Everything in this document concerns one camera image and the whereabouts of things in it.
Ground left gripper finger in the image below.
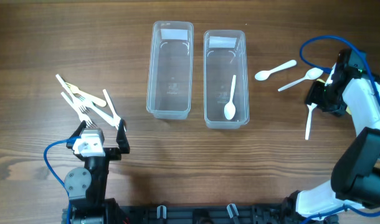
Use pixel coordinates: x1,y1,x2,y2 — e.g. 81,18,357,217
66,121,87,149
116,119,130,154

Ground white spoon thin handle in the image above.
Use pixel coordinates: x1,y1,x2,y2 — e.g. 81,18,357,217
278,68,323,91

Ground cream yellow plastic fork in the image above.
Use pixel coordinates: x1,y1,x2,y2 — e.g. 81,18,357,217
65,82,107,107

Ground white spoon wide handle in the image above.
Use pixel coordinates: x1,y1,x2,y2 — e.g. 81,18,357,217
255,60,297,81

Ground yellow-green plastic spoon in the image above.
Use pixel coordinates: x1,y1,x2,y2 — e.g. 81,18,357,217
317,79,351,115

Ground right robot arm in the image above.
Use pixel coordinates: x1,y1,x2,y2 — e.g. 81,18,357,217
276,63,380,223

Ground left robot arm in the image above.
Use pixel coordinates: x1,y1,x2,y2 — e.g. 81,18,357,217
64,119,130,223

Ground left clear plastic container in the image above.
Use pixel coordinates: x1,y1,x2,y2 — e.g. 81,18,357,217
146,21,194,119

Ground clear plastic container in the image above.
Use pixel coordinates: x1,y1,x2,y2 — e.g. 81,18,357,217
146,21,194,119
203,30,250,129

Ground right clear plastic container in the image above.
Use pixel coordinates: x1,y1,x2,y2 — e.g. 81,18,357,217
203,30,250,129

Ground white fork lower left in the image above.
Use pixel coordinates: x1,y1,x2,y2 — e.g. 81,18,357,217
60,92,97,128

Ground long white fork top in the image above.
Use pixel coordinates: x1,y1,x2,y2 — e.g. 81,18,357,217
55,74,87,113

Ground white fork right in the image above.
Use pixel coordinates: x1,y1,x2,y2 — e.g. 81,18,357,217
103,89,121,129

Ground white fork middle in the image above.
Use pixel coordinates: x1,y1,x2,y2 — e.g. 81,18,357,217
79,96,115,126

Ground left blue cable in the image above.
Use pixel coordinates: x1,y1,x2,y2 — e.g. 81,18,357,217
42,139,76,224

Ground blue cable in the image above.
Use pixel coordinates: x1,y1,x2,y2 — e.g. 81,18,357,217
298,35,380,224
42,139,76,224

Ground right blue cable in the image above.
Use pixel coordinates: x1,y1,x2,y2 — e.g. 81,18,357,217
298,35,380,224

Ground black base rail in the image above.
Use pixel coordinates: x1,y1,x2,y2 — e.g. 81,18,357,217
62,203,338,224

